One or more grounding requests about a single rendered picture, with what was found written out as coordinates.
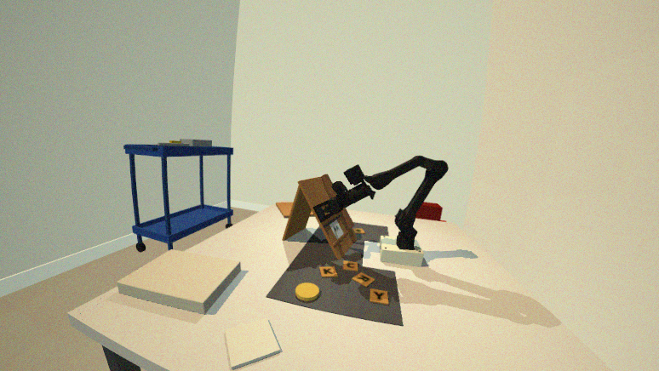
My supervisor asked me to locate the white paper ticket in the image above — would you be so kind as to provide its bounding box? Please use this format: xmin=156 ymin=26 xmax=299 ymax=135
xmin=329 ymin=220 xmax=343 ymax=239

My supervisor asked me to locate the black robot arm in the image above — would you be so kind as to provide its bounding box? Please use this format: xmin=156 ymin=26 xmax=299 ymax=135
xmin=331 ymin=156 xmax=449 ymax=250

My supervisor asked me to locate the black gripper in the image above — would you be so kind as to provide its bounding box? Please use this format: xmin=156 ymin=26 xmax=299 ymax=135
xmin=323 ymin=188 xmax=359 ymax=214

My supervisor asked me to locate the tan flat rectangular card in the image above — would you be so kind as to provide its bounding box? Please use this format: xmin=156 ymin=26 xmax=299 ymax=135
xmin=276 ymin=203 xmax=314 ymax=219

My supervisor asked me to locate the yellow round disc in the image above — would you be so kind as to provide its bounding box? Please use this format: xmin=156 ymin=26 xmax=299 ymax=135
xmin=295 ymin=283 xmax=319 ymax=301

